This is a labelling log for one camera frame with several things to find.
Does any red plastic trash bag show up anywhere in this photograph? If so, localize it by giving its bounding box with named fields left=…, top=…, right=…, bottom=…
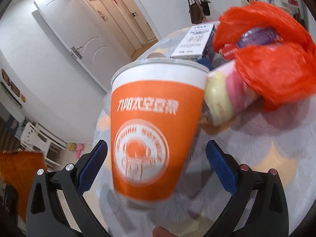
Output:
left=213, top=1, right=315, bottom=111

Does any orange paper cup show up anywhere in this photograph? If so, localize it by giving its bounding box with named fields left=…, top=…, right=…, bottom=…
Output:
left=110, top=58, right=209, bottom=203

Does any white milk carton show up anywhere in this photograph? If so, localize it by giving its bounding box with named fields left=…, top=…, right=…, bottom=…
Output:
left=171, top=23, right=216, bottom=61

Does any orange fuzzy rug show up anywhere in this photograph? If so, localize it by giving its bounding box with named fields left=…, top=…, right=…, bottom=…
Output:
left=0, top=151, right=47, bottom=221

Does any white shoe rack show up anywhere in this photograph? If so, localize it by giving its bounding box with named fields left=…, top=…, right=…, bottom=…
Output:
left=21, top=122, right=66, bottom=171

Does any patterned round tablecloth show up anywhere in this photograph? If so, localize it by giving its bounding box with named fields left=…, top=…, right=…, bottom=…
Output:
left=92, top=20, right=316, bottom=237

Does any pink yellow can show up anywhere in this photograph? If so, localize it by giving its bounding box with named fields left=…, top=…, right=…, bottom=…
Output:
left=202, top=60, right=259, bottom=126

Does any white open door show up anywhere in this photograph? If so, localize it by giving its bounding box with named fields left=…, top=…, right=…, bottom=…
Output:
left=34, top=0, right=130, bottom=91

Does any purple package in bag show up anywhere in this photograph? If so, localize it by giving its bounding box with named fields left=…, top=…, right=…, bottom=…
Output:
left=236, top=27, right=278, bottom=48

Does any brown hanging handbag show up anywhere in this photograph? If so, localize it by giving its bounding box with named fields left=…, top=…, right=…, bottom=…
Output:
left=187, top=0, right=207, bottom=24

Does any black small hanging bag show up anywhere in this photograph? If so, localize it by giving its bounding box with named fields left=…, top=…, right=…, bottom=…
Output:
left=200, top=0, right=211, bottom=16

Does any wooden inner door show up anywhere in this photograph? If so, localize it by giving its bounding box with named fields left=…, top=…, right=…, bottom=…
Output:
left=115, top=0, right=156, bottom=44

